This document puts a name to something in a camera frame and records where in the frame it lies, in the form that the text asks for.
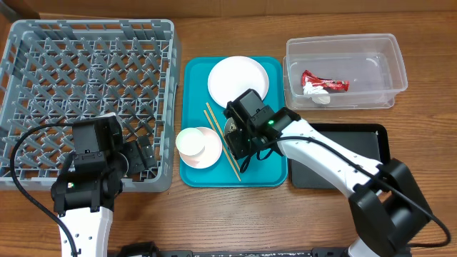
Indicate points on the small pink plate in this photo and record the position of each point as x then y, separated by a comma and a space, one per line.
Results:
209, 155

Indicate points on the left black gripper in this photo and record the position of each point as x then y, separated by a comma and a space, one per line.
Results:
138, 163

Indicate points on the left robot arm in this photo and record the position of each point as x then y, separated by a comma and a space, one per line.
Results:
90, 180

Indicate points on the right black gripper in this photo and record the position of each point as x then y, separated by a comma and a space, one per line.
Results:
232, 133

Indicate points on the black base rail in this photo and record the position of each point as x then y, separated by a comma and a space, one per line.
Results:
146, 249

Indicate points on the clear plastic bin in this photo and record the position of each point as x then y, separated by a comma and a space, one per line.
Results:
372, 63

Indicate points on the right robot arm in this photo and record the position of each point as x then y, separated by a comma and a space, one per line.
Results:
386, 203

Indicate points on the large white plate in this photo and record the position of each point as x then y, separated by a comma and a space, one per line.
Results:
234, 75

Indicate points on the grey green bowl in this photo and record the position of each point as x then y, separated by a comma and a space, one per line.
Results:
228, 126

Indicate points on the grey dishwasher rack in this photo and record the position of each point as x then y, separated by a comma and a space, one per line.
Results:
56, 72

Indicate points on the red snack wrapper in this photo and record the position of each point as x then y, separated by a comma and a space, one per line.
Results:
309, 79

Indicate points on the white tissue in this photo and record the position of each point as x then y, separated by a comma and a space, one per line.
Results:
318, 94

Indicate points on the black plastic tray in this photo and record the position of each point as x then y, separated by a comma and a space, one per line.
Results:
369, 140

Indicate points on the wooden chopstick right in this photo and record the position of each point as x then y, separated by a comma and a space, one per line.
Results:
230, 156

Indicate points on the white cup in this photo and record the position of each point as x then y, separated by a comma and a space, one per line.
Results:
190, 141

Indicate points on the teal plastic tray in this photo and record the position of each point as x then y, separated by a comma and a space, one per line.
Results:
271, 172

